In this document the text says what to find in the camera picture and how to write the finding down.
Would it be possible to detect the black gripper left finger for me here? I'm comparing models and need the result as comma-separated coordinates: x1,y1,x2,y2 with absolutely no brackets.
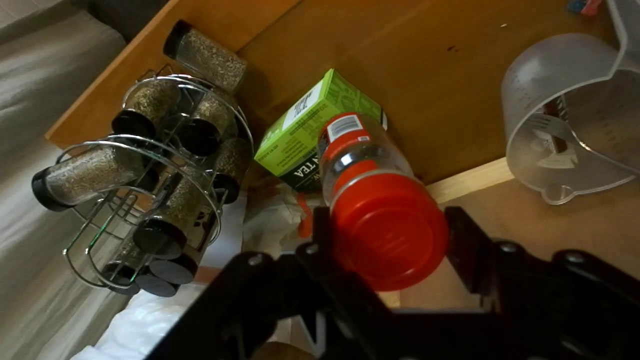
147,205,404,360

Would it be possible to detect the green cardboard box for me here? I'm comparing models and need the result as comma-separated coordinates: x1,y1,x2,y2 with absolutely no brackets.
252,65,391,194

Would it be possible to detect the wire spice rack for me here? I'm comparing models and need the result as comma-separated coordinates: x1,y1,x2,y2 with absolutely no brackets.
29,69,259,299

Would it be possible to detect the orange-capped clear container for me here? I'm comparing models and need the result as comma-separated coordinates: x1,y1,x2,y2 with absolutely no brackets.
314,110,450,294

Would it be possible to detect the racked spice jar black lid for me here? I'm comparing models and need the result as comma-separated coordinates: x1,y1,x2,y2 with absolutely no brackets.
212,133,252,205
133,178,223,262
174,92,242,160
31,143,147,213
110,79,182,140

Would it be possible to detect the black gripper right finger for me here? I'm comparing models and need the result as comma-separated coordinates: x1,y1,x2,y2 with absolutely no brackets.
399,203,640,360

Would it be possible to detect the plywood board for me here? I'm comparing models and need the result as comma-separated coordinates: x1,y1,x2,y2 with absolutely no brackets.
383,154,640,311

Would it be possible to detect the loose spice jar black lid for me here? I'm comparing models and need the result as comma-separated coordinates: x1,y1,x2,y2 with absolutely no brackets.
162,18,251,95

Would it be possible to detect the clear plastic measuring jug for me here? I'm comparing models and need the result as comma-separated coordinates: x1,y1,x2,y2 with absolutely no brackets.
501,0,640,208

